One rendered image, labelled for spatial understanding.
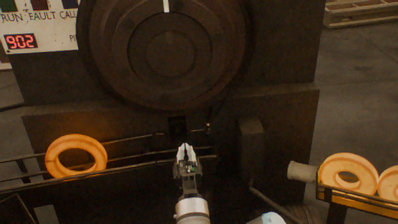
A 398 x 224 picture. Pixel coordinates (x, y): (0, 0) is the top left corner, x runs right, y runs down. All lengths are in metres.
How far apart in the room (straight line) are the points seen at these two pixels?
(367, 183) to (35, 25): 1.04
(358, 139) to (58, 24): 2.00
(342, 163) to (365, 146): 1.41
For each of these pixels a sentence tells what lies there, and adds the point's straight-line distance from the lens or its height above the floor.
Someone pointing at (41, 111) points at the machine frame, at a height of 0.87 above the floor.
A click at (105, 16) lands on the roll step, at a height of 1.20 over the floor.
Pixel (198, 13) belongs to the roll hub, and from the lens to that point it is 0.87.
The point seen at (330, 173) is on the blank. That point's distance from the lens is 1.17.
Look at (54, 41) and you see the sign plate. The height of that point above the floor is 1.09.
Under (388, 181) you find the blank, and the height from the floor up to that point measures 0.74.
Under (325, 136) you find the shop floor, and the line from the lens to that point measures 2.56.
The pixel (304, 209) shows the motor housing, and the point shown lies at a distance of 1.30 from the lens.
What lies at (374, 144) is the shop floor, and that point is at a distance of 2.58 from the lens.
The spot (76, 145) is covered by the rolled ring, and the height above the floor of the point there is 0.80.
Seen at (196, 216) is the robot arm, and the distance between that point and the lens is 0.99.
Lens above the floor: 1.47
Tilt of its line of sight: 32 degrees down
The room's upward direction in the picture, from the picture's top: 3 degrees counter-clockwise
